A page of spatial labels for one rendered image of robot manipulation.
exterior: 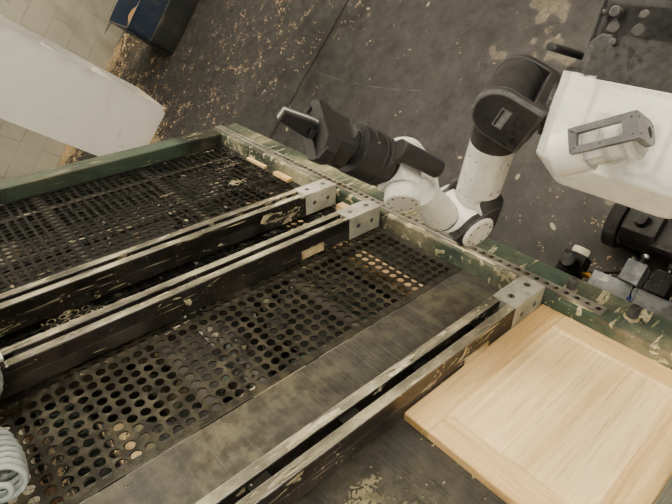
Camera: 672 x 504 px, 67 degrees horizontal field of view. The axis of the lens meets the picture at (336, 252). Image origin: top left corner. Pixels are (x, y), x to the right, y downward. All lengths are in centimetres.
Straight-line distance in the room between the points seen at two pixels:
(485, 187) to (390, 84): 197
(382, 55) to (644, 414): 244
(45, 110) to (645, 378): 395
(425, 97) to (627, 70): 199
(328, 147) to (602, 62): 43
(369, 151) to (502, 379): 53
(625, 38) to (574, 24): 180
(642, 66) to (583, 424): 60
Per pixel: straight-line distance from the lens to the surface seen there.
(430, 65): 289
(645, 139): 76
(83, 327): 117
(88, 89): 432
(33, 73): 421
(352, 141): 82
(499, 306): 120
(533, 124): 94
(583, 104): 90
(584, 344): 123
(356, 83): 313
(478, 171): 104
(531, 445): 100
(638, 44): 89
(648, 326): 129
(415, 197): 88
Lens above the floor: 214
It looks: 51 degrees down
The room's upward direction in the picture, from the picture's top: 69 degrees counter-clockwise
